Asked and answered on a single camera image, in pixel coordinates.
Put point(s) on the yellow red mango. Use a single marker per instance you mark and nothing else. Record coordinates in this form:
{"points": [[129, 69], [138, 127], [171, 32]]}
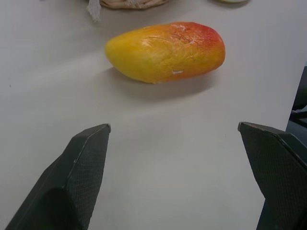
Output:
{"points": [[165, 52]]}

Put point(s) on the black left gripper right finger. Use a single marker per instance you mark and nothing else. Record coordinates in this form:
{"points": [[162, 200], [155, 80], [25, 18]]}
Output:
{"points": [[280, 172]]}

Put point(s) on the dark chair beside table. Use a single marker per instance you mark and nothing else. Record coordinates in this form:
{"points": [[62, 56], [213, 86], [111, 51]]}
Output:
{"points": [[299, 100]]}

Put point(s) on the white cloth rag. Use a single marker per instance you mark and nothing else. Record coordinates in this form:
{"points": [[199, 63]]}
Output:
{"points": [[94, 9]]}

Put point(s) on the woven basket with cloth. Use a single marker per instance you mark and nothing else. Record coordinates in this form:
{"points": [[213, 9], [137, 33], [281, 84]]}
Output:
{"points": [[133, 3]]}

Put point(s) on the pale round object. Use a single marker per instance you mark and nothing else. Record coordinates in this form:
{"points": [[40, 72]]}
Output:
{"points": [[231, 1]]}

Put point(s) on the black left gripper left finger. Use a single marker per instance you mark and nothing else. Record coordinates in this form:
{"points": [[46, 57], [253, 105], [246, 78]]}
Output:
{"points": [[72, 182]]}

